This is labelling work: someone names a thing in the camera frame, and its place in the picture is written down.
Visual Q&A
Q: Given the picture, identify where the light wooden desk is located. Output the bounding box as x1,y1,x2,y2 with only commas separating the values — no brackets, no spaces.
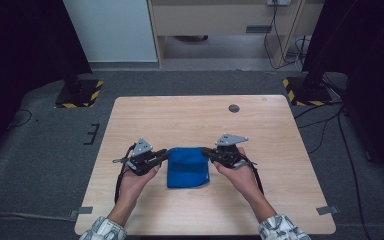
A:
146,0,325,68

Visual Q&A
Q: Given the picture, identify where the black power cable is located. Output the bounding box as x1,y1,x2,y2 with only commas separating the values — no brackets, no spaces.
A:
263,3,303,71

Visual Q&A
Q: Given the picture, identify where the white power strip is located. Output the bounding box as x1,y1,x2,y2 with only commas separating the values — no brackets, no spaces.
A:
266,0,293,7

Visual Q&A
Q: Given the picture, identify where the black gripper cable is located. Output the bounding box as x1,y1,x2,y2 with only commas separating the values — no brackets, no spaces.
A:
113,143,137,205
242,159,265,196

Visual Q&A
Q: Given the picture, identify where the black curtain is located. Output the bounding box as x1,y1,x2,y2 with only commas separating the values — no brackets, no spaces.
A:
301,0,384,193
0,0,93,169

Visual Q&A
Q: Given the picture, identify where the person's right hand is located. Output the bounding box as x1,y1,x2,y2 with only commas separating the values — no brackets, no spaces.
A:
212,147,265,203

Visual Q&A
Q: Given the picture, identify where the person's left hand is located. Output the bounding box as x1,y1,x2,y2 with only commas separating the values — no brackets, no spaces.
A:
117,164,161,210

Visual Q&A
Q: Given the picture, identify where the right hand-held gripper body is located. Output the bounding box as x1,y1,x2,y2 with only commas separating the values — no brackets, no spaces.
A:
213,133,250,169

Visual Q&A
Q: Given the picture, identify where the grey tape piece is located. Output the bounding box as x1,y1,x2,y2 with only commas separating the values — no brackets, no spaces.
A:
68,206,94,220
315,205,341,216

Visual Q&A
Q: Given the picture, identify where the blue cloth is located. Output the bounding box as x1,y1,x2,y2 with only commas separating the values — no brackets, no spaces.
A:
166,146,211,190

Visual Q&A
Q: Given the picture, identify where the thin black floor cable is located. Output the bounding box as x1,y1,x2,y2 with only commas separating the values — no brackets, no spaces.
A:
7,109,34,130
293,102,345,155

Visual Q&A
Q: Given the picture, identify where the black yellow striped stand base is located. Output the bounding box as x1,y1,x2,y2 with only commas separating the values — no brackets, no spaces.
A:
54,78,104,109
281,76,334,107

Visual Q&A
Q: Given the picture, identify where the white cabinet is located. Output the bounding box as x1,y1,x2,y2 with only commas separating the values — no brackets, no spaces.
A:
62,0,158,64

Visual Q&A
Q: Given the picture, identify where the long black floor cable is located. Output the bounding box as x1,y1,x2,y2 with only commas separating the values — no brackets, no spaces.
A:
336,111,365,240

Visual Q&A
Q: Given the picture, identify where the pale floor cable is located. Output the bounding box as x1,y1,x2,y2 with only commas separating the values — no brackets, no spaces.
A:
0,212,78,223

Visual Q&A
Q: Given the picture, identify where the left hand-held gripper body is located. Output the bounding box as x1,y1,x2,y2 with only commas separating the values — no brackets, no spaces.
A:
112,137,158,177

